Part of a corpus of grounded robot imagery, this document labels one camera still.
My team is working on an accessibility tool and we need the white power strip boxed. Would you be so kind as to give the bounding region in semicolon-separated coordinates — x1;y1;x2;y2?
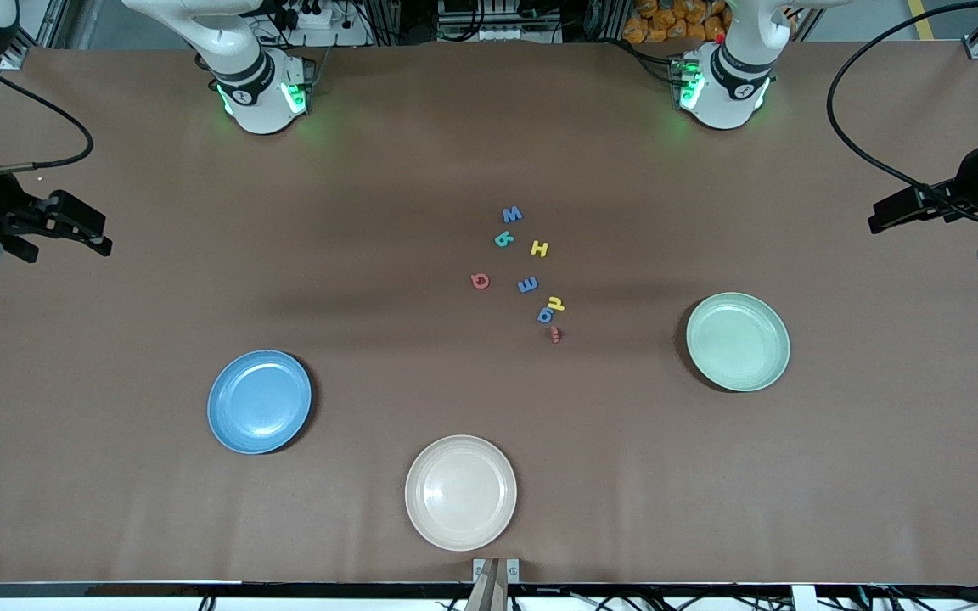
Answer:
281;0;368;48

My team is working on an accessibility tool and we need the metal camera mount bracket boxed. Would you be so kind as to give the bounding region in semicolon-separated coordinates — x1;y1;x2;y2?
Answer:
465;557;522;611

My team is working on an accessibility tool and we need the blue plate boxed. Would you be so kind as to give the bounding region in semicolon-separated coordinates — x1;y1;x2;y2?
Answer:
206;350;313;455

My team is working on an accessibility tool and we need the orange packets pile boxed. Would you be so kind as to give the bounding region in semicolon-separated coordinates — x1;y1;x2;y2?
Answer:
623;0;729;45

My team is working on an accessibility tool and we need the beige plate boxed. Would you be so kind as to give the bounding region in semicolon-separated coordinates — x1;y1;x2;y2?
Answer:
404;434;518;552

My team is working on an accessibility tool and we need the green plate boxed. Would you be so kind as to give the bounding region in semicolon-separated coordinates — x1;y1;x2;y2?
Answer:
685;292;792;393

